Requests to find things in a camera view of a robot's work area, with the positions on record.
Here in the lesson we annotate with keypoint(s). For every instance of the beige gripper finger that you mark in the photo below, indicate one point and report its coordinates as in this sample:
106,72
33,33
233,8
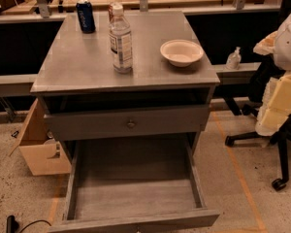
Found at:
267,45
276,106

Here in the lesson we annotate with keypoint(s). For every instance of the clear plastic water bottle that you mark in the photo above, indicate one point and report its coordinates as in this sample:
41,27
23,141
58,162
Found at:
120,40

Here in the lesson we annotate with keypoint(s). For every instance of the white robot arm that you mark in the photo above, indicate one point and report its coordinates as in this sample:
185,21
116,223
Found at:
282,52

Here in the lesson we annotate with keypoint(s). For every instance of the round metal drawer knob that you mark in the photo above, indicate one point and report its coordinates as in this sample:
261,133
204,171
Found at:
131,124

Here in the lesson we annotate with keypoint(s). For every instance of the open grey middle drawer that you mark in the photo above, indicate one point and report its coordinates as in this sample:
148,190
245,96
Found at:
143,184

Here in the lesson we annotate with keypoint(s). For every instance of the grey wooden drawer cabinet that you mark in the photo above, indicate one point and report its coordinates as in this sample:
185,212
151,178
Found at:
78,74

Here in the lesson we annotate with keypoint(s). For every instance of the closed grey top drawer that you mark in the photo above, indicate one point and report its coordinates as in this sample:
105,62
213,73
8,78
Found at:
110,124

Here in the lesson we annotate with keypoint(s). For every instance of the black office chair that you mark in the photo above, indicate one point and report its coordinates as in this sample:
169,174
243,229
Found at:
256,91

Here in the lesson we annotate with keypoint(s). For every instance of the white paper bowl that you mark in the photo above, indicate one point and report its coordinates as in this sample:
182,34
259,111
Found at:
181,53

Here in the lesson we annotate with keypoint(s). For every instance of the orange soda can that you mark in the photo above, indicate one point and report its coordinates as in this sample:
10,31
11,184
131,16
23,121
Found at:
110,11

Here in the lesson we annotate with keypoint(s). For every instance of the blue soda can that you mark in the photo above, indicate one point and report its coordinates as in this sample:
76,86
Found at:
85,16

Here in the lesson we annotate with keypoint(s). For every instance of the open cardboard box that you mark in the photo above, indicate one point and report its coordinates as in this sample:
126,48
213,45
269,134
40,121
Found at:
42,154

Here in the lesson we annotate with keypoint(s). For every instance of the black floor plug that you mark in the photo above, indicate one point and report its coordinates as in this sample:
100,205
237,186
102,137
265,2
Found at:
12,225

